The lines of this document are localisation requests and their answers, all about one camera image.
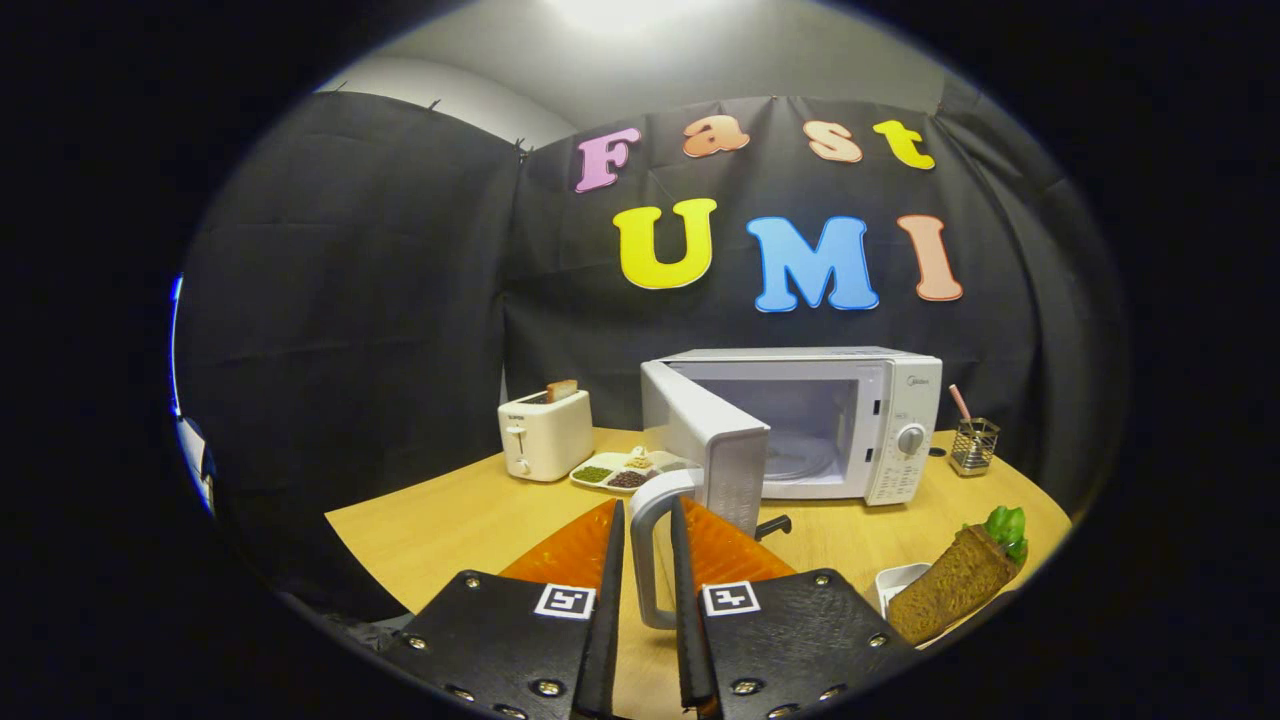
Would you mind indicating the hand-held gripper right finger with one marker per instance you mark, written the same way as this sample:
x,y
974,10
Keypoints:
x,y
688,620

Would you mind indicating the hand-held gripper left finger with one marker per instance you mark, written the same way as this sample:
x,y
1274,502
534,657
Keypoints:
x,y
608,620

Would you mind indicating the brown bread lettuce sandwich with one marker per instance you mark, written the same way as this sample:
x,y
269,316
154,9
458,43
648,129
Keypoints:
x,y
950,585

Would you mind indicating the white microwave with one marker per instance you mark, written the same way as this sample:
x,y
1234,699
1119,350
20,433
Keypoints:
x,y
905,385

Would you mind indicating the glass microwave turntable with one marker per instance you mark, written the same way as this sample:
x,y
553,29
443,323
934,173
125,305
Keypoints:
x,y
800,460

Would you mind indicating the white divided grain plate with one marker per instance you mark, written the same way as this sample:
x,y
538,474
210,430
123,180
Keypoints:
x,y
612,470

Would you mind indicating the white toaster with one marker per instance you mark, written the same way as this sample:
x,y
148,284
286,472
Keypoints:
x,y
545,440

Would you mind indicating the white square plate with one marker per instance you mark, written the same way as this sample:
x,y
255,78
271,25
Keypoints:
x,y
897,582

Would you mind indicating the brown toast slice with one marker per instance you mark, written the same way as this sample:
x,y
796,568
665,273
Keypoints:
x,y
562,390

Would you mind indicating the pink straw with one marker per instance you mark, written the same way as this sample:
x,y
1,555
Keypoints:
x,y
960,402

